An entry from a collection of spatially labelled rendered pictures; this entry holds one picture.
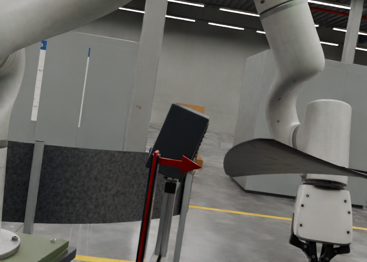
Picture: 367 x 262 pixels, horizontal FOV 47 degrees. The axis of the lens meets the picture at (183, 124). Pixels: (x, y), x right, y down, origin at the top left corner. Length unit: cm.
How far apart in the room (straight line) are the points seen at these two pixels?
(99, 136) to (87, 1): 583
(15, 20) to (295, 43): 47
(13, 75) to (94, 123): 571
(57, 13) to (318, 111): 50
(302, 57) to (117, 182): 170
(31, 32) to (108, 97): 578
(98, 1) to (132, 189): 175
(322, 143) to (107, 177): 165
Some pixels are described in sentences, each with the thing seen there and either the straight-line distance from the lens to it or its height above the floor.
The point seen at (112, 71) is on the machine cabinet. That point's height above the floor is 155.
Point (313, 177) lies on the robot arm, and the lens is 81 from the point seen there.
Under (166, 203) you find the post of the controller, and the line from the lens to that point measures 112.
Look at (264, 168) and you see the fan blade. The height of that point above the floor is 119.
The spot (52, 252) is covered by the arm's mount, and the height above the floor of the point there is 95.
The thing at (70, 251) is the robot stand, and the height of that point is 93.
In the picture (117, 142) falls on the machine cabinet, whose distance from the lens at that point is 654.
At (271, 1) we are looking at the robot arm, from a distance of 80.
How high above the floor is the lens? 126
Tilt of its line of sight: 3 degrees down
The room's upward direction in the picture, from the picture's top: 9 degrees clockwise
